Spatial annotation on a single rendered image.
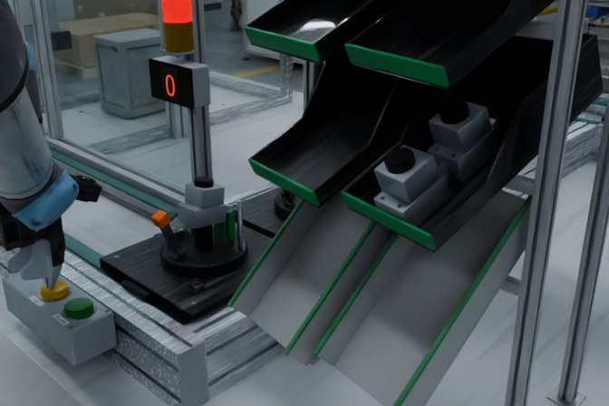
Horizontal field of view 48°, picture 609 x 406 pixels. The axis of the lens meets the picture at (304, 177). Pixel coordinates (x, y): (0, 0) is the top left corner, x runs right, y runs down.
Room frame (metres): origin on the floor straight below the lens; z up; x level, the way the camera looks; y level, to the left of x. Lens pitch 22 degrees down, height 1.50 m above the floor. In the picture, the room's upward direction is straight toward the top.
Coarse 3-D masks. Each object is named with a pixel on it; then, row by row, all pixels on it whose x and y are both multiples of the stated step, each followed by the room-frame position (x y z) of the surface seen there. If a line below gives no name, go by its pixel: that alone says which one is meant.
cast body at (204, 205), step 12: (204, 180) 0.97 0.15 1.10; (192, 192) 0.97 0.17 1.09; (204, 192) 0.96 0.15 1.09; (216, 192) 0.97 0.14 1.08; (180, 204) 0.97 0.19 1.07; (192, 204) 0.97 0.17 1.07; (204, 204) 0.95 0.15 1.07; (216, 204) 0.97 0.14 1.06; (180, 216) 0.96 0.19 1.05; (192, 216) 0.94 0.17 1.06; (204, 216) 0.95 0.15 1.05; (216, 216) 0.97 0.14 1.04
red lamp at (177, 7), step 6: (162, 0) 1.18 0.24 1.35; (168, 0) 1.17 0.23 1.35; (174, 0) 1.17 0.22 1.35; (180, 0) 1.17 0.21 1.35; (186, 0) 1.18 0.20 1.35; (162, 6) 1.18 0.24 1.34; (168, 6) 1.17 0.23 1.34; (174, 6) 1.17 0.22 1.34; (180, 6) 1.17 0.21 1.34; (186, 6) 1.18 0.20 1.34; (162, 12) 1.18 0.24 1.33; (168, 12) 1.17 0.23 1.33; (174, 12) 1.17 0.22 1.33; (180, 12) 1.17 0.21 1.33; (186, 12) 1.18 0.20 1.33; (168, 18) 1.17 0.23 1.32; (174, 18) 1.17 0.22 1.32; (180, 18) 1.17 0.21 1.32; (186, 18) 1.18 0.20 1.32
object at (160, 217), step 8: (152, 216) 0.92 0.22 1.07; (160, 216) 0.91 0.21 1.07; (168, 216) 0.92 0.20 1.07; (176, 216) 0.93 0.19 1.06; (160, 224) 0.91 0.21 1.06; (168, 224) 0.92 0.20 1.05; (168, 232) 0.92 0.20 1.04; (168, 240) 0.93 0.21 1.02; (176, 240) 0.93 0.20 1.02; (176, 248) 0.93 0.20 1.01
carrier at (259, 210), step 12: (276, 192) 1.24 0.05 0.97; (252, 204) 1.18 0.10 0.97; (264, 204) 1.18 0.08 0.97; (276, 204) 1.14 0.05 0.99; (288, 204) 1.12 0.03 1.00; (252, 216) 1.13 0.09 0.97; (264, 216) 1.13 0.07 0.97; (276, 216) 1.13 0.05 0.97; (252, 228) 1.10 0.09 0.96; (264, 228) 1.08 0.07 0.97; (276, 228) 1.08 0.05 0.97
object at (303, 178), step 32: (352, 64) 0.88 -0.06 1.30; (320, 96) 0.85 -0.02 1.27; (352, 96) 0.88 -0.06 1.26; (384, 96) 0.85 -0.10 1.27; (416, 96) 0.77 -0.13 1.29; (288, 128) 0.82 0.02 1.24; (320, 128) 0.83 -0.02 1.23; (352, 128) 0.81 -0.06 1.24; (384, 128) 0.74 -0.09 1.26; (256, 160) 0.79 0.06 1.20; (288, 160) 0.79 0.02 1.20; (320, 160) 0.76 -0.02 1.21; (352, 160) 0.71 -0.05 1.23; (320, 192) 0.69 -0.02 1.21
